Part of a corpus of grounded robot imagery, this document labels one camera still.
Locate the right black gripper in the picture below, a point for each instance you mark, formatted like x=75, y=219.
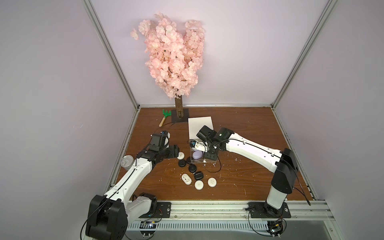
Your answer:
x=208, y=149

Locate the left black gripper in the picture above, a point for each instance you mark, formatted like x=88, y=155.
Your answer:
x=171, y=152

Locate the purple earphone case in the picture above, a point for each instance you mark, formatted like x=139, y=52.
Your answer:
x=197, y=155

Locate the black earphone case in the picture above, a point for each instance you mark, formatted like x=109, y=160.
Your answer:
x=182, y=163
x=192, y=168
x=189, y=161
x=198, y=175

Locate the white three-drawer cabinet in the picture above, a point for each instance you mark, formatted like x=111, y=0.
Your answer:
x=195, y=125

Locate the clear drawer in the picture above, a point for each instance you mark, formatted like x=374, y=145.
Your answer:
x=211, y=156

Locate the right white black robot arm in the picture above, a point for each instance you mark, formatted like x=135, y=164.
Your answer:
x=282, y=164

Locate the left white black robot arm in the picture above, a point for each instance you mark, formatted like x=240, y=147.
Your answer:
x=110, y=214

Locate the white round earphone case top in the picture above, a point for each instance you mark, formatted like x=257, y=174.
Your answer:
x=181, y=156

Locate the white round earphone case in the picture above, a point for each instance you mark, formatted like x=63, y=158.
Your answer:
x=181, y=156
x=199, y=185
x=212, y=182

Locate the green toy rake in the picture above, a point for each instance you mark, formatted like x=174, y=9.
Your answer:
x=165, y=115

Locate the white round earphone case right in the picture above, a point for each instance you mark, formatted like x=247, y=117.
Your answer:
x=212, y=182

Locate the white oval earphone case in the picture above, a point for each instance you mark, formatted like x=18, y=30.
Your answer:
x=186, y=179

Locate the white round earphone case bottom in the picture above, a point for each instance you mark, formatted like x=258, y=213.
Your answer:
x=199, y=185

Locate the left circuit board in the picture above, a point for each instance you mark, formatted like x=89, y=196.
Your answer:
x=148, y=229

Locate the circuit board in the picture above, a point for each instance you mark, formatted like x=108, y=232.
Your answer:
x=275, y=229
x=148, y=229

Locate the pink blossom artificial tree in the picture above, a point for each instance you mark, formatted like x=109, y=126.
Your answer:
x=174, y=58

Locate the right circuit board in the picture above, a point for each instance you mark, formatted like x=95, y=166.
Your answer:
x=275, y=229

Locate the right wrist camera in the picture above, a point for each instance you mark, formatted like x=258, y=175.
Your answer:
x=197, y=146

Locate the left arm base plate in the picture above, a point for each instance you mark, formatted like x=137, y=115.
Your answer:
x=162, y=210

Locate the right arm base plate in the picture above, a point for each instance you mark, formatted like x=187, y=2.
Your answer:
x=264, y=211

